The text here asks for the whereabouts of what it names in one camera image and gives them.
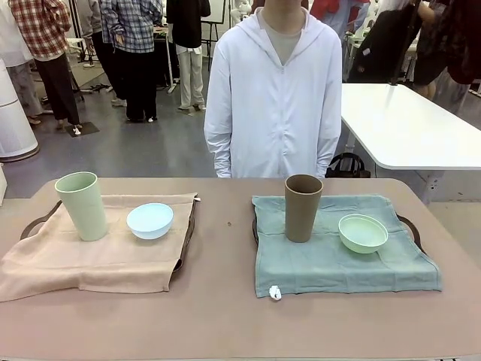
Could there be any person's left forearm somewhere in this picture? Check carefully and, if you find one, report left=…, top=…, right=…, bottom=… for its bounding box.
left=314, top=129, right=342, bottom=179

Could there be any person's right forearm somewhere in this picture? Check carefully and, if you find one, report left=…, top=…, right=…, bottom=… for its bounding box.
left=204, top=129, right=234, bottom=179

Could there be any person in red plaid shirt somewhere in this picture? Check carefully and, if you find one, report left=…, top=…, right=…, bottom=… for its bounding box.
left=9, top=0, right=82, bottom=131

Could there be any person in red jacket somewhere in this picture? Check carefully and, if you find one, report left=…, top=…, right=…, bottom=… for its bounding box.
left=310, top=0, right=371, bottom=35

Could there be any black stand pole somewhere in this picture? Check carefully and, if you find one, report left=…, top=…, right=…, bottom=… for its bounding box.
left=389, top=0, right=422, bottom=87

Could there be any black bag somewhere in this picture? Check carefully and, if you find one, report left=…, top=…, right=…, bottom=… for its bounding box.
left=325, top=152, right=372, bottom=178

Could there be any beige cloth mat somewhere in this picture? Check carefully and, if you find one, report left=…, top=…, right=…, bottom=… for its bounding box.
left=0, top=193, right=199, bottom=303

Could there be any person in blue plaid shirt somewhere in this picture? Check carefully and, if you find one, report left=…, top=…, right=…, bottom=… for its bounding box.
left=98, top=0, right=166, bottom=123

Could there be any dark brown tray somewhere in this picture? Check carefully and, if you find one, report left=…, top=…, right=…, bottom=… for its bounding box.
left=19, top=194, right=198, bottom=281
left=250, top=202, right=428, bottom=255

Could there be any black floor plate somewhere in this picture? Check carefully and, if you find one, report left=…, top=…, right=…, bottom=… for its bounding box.
left=65, top=121, right=101, bottom=138

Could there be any person in grey top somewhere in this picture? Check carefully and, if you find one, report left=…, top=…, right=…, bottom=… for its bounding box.
left=77, top=0, right=129, bottom=108

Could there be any white side table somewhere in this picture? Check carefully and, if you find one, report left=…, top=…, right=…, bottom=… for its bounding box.
left=340, top=83, right=481, bottom=206

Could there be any person in white trousers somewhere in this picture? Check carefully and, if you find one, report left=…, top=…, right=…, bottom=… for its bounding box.
left=166, top=0, right=212, bottom=112

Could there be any person in dark red top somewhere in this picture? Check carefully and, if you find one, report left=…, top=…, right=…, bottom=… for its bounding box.
left=446, top=0, right=481, bottom=114

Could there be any person in white hoodie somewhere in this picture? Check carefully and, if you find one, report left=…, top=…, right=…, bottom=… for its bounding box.
left=203, top=3, right=343, bottom=179

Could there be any tall light green cup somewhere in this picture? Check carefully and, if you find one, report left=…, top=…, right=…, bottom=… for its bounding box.
left=55, top=171, right=110, bottom=242

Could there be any light blue bowl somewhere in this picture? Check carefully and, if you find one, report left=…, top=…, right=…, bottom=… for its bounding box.
left=126, top=202, right=175, bottom=240

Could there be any blue-grey cloth mat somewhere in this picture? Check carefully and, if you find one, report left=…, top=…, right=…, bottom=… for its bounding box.
left=250, top=193, right=444, bottom=302

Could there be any tall brown cup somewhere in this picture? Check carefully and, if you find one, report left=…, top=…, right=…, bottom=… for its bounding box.
left=283, top=173, right=325, bottom=244

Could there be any person in black clothes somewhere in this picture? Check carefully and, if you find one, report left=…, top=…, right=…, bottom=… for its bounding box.
left=354, top=0, right=449, bottom=99

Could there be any mint green bowl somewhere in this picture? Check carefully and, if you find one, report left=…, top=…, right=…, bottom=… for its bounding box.
left=337, top=214, right=389, bottom=255

